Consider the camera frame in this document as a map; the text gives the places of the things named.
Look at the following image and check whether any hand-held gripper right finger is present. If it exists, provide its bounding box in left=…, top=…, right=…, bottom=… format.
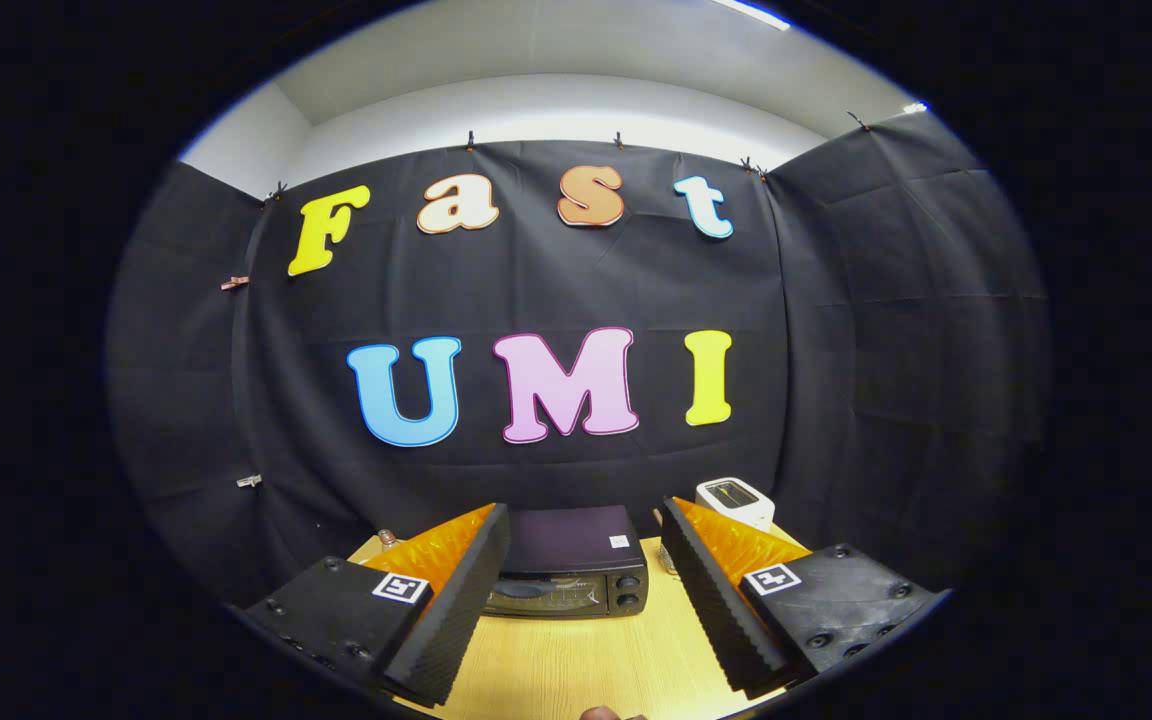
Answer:
left=661, top=497, right=940, bottom=699

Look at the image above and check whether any black toaster oven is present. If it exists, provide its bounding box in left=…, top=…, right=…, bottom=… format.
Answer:
left=481, top=504, right=650, bottom=619

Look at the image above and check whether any row of black clips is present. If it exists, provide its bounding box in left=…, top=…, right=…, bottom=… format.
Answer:
left=266, top=108, right=872, bottom=201

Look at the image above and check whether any white bread toaster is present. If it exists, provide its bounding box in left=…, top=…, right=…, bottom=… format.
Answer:
left=695, top=477, right=776, bottom=533

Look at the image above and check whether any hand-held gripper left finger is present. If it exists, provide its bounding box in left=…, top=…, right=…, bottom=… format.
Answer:
left=244, top=502, right=513, bottom=707

